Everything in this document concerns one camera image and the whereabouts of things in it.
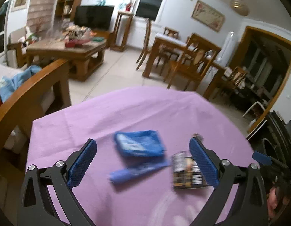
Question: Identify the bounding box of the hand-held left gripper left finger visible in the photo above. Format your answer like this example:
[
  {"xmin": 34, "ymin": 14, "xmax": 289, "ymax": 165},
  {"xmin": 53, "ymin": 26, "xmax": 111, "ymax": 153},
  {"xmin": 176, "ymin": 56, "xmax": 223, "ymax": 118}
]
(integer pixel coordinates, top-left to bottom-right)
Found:
[{"xmin": 17, "ymin": 138, "xmax": 98, "ymax": 226}]

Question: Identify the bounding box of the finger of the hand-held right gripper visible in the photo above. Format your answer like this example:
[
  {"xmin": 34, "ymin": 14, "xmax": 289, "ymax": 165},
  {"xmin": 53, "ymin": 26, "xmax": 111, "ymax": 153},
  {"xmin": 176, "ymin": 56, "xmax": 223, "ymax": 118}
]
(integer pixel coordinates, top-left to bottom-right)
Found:
[{"xmin": 252, "ymin": 151, "xmax": 289, "ymax": 177}]

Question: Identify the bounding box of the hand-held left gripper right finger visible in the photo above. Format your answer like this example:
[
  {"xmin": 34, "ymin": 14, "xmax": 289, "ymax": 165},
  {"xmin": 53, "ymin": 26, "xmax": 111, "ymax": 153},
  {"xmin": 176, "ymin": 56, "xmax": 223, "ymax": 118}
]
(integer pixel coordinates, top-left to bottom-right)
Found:
[{"xmin": 188, "ymin": 137, "xmax": 270, "ymax": 226}]

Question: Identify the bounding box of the black snack packet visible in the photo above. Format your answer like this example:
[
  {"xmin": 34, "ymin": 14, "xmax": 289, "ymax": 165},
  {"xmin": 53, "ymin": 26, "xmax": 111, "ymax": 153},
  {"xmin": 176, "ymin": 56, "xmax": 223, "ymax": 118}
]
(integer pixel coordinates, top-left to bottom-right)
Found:
[{"xmin": 171, "ymin": 151, "xmax": 210, "ymax": 190}]

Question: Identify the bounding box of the blue plastic wrapper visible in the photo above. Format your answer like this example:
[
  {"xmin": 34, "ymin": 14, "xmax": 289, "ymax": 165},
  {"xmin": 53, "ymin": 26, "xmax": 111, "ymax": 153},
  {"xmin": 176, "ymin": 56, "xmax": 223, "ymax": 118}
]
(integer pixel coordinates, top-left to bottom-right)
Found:
[{"xmin": 113, "ymin": 130, "xmax": 166, "ymax": 158}]

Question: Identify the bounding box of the person's right hand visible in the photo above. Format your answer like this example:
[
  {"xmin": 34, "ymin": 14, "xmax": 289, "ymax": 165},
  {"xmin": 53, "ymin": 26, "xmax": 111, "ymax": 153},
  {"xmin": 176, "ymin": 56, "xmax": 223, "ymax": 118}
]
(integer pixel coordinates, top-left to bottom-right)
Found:
[{"xmin": 267, "ymin": 186, "xmax": 289, "ymax": 220}]

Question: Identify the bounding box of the white plastic chair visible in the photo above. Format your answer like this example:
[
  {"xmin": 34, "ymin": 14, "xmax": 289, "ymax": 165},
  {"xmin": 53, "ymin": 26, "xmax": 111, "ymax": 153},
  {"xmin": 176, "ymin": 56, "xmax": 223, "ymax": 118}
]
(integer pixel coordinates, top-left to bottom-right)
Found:
[{"xmin": 242, "ymin": 101, "xmax": 266, "ymax": 123}]

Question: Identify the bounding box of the purple tablecloth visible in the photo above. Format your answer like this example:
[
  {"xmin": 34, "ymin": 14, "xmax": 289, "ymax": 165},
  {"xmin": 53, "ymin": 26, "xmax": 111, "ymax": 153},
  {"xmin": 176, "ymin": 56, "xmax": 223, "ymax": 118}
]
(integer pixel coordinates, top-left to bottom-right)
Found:
[{"xmin": 25, "ymin": 86, "xmax": 256, "ymax": 226}]

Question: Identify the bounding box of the wooden dining chair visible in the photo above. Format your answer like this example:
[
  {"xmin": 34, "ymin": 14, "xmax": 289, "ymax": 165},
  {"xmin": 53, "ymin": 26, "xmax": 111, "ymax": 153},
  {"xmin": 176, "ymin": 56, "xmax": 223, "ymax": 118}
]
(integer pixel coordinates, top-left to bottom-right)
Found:
[
  {"xmin": 157, "ymin": 27, "xmax": 179, "ymax": 66},
  {"xmin": 136, "ymin": 18, "xmax": 160, "ymax": 70},
  {"xmin": 221, "ymin": 66, "xmax": 248, "ymax": 104},
  {"xmin": 167, "ymin": 33, "xmax": 222, "ymax": 91}
]

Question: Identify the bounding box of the curved wooden chair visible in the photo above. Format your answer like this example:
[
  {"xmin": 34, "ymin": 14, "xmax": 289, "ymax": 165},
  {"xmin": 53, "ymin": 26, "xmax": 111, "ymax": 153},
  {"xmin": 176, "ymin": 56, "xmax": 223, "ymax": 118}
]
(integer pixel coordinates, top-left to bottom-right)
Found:
[{"xmin": 0, "ymin": 59, "xmax": 72, "ymax": 170}]

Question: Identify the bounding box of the light blue cloth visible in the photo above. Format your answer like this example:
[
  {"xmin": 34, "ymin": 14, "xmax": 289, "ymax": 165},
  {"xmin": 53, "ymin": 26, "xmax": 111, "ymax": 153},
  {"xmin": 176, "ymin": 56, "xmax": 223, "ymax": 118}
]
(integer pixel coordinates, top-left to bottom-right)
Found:
[{"xmin": 0, "ymin": 65, "xmax": 42, "ymax": 102}]

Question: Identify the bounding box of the wooden coffee table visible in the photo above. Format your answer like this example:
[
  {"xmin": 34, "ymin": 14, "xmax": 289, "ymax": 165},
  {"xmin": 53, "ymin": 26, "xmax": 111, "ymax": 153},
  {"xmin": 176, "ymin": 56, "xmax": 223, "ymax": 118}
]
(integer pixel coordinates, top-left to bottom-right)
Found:
[{"xmin": 26, "ymin": 36, "xmax": 107, "ymax": 82}]

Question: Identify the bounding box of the white standing air conditioner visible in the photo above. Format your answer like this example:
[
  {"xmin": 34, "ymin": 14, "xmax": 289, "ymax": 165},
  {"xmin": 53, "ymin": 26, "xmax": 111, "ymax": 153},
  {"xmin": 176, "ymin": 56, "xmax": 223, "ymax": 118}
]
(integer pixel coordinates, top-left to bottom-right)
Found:
[{"xmin": 217, "ymin": 31, "xmax": 238, "ymax": 64}]

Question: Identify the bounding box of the wooden dining table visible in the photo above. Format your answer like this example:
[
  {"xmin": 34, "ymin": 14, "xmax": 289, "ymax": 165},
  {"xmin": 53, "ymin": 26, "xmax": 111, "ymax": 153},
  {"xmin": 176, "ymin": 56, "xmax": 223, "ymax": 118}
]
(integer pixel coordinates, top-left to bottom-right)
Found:
[{"xmin": 143, "ymin": 33, "xmax": 227, "ymax": 99}]

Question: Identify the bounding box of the wooden television stand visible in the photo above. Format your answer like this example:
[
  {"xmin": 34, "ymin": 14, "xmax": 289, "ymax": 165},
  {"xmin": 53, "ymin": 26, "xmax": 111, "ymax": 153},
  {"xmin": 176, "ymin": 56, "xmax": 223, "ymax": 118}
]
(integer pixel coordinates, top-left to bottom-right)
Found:
[{"xmin": 91, "ymin": 29, "xmax": 114, "ymax": 50}]

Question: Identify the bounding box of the clutter of small ornaments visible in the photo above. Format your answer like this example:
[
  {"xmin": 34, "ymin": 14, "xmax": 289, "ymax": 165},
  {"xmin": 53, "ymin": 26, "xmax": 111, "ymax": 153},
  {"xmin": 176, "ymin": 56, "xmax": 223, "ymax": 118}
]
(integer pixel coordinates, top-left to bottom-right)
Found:
[{"xmin": 48, "ymin": 21, "xmax": 106, "ymax": 47}]

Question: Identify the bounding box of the wooden armchair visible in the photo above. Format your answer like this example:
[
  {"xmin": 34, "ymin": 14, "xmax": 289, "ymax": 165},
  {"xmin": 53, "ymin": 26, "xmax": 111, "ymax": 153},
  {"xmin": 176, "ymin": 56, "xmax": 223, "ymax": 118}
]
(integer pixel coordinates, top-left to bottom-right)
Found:
[{"xmin": 7, "ymin": 27, "xmax": 28, "ymax": 67}]

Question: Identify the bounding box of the tall wooden stand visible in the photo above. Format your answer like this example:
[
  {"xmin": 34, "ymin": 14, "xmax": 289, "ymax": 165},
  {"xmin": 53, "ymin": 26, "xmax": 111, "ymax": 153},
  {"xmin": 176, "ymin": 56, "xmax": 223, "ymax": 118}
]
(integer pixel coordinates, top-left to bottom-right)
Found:
[{"xmin": 110, "ymin": 11, "xmax": 134, "ymax": 52}]

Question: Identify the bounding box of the white radiator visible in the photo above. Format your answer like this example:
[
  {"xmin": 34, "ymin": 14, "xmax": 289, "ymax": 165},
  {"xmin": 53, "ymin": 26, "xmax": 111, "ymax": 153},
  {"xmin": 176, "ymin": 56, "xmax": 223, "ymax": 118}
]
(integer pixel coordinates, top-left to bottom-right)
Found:
[{"xmin": 129, "ymin": 20, "xmax": 169, "ymax": 50}]

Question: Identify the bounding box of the black television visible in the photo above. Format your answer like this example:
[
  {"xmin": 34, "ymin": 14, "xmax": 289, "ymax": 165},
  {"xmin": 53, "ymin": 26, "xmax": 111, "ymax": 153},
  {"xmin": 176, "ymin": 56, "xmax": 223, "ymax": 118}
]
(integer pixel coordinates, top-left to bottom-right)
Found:
[{"xmin": 74, "ymin": 5, "xmax": 115, "ymax": 31}]

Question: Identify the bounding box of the wide framed picture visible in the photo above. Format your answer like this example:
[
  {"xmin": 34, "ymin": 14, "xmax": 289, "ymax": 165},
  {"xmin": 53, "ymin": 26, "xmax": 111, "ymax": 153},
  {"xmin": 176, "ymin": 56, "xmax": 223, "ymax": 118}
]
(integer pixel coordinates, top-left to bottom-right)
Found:
[{"xmin": 191, "ymin": 0, "xmax": 226, "ymax": 32}]

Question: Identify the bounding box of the ceiling lamp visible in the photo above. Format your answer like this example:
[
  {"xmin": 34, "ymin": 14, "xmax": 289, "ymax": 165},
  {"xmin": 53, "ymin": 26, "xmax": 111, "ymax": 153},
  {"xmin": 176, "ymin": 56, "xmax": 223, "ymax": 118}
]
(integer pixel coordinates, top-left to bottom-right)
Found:
[{"xmin": 230, "ymin": 0, "xmax": 250, "ymax": 16}]

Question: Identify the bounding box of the striped roller blind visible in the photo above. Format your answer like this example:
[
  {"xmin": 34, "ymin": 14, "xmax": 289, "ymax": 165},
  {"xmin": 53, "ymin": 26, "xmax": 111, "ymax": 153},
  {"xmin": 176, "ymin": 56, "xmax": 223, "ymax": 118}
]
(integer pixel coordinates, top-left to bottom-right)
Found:
[{"xmin": 27, "ymin": 0, "xmax": 61, "ymax": 32}]

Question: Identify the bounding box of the dark window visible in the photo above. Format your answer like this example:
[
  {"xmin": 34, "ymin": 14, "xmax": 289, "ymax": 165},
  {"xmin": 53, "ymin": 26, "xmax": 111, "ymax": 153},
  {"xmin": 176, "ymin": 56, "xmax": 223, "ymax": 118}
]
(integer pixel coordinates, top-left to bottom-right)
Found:
[{"xmin": 135, "ymin": 0, "xmax": 172, "ymax": 21}]

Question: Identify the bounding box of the wooden door frame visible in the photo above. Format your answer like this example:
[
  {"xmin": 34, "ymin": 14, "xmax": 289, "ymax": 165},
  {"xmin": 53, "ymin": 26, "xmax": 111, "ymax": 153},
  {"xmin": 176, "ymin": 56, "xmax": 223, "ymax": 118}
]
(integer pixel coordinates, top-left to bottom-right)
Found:
[{"xmin": 229, "ymin": 26, "xmax": 291, "ymax": 134}]

